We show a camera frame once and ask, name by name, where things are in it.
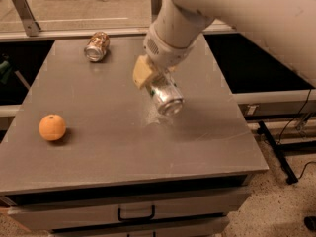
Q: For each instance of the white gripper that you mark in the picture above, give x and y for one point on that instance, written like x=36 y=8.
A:
x=163 y=54

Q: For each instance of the silver green 7up can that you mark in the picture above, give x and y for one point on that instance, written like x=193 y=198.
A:
x=165 y=95

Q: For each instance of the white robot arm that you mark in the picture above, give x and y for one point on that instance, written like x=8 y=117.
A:
x=285 y=29

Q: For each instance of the gold brown soda can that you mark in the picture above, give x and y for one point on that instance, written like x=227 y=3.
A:
x=97 y=46

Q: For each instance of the orange fruit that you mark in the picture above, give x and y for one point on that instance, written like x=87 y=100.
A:
x=52 y=127

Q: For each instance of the green object at left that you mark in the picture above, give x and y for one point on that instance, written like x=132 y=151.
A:
x=5 y=71

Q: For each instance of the grey upper drawer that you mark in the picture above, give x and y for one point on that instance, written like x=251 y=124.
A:
x=104 y=211

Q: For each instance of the grey drawer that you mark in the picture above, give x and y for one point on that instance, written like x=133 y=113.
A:
x=104 y=211
x=191 y=225

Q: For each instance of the black metal floor stand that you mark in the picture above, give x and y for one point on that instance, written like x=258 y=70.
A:
x=281 y=151

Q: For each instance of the grey lower drawer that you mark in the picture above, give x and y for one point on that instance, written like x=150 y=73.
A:
x=191 y=225

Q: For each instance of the dark object on floor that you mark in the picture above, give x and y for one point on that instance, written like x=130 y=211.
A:
x=310 y=222

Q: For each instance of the middle metal railing bracket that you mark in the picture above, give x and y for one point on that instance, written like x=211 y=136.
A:
x=155 y=9

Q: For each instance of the metal railing bracket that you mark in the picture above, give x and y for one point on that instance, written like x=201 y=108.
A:
x=155 y=9
x=31 y=26

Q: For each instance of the left metal railing bracket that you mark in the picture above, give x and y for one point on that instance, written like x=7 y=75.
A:
x=31 y=26

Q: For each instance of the black upper drawer handle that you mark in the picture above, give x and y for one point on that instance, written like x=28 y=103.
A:
x=136 y=214

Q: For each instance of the black drawer handle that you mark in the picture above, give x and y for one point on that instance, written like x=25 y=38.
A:
x=136 y=214
x=141 y=235

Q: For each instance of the black lower drawer handle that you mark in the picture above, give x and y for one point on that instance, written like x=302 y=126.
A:
x=141 y=235

